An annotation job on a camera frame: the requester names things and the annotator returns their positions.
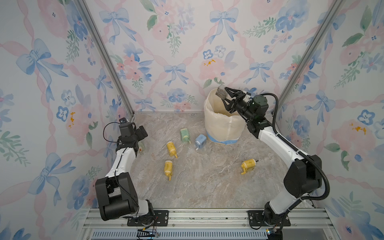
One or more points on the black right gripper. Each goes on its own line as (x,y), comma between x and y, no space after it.
(240,97)

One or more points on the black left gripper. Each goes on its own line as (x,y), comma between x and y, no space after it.
(141,135)

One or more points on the yellow pencil sharpener front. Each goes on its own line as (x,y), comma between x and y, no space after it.
(168,169)

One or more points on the yellow pencil sharpener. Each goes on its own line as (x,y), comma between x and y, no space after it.
(172,149)
(248,165)
(168,169)

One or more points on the pale green pencil sharpener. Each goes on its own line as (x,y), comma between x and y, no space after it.
(141,146)

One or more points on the clear shavings tray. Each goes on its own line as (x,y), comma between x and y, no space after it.
(221,92)

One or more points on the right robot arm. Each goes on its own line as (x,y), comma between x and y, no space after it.
(305,178)

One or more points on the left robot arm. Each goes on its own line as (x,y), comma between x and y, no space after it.
(116,194)

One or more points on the yellow pencil sharpener back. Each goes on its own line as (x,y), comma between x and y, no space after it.
(172,149)

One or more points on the blue pencil sharpener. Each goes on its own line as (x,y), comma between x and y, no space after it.
(200,141)

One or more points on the yellow pencil sharpener right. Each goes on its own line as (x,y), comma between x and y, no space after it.
(248,165)

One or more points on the cream waste bin with liner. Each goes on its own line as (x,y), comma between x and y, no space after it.
(221,126)

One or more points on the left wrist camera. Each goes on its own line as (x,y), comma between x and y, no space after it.
(123,121)

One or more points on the aluminium corner post right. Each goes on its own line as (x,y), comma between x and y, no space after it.
(322,29)

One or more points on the aluminium corner post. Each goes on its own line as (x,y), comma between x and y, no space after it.
(95,34)
(322,29)

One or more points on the aluminium corner post left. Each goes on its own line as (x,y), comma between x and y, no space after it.
(95,34)

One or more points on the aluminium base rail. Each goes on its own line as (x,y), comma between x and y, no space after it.
(214,224)

